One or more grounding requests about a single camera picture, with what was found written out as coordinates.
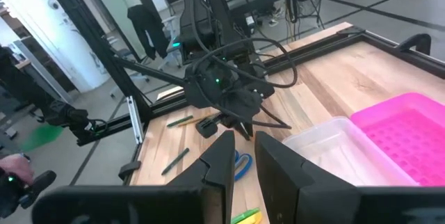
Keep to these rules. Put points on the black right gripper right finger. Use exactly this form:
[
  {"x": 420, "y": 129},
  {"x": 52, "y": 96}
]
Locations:
[{"x": 295, "y": 189}]

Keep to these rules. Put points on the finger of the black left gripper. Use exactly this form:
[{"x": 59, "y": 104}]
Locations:
[
  {"x": 245, "y": 130},
  {"x": 207, "y": 128}
]

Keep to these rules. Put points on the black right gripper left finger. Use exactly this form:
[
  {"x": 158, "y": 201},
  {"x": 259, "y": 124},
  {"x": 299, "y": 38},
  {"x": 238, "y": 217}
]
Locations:
[{"x": 208, "y": 182}]

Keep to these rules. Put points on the dark green pencil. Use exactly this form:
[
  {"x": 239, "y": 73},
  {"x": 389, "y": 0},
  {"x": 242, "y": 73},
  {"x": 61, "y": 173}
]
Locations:
[{"x": 179, "y": 121}]

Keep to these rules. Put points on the dark green crayon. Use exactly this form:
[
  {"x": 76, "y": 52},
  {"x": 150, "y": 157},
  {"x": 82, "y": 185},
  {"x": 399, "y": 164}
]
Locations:
[{"x": 175, "y": 161}]

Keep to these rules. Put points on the light green highlighter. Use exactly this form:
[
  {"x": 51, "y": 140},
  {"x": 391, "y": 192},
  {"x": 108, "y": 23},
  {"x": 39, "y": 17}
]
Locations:
[{"x": 244, "y": 216}]

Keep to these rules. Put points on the clear box with pink lid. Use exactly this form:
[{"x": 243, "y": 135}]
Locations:
[{"x": 406, "y": 140}]

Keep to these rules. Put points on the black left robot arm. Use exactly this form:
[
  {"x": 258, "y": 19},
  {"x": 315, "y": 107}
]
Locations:
[{"x": 194, "y": 15}]

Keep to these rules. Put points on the black table clamp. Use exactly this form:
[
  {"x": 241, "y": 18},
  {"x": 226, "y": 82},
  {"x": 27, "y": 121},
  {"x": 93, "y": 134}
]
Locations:
[{"x": 129, "y": 169}]

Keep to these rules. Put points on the black handheld controller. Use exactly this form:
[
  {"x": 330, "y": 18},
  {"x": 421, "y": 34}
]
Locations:
[{"x": 21, "y": 194}]

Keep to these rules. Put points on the person's hand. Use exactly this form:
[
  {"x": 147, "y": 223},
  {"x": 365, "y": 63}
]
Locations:
[{"x": 15, "y": 168}]

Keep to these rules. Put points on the silver aluminium bracket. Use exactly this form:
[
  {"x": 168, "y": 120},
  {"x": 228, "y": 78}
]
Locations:
[{"x": 135, "y": 119}]

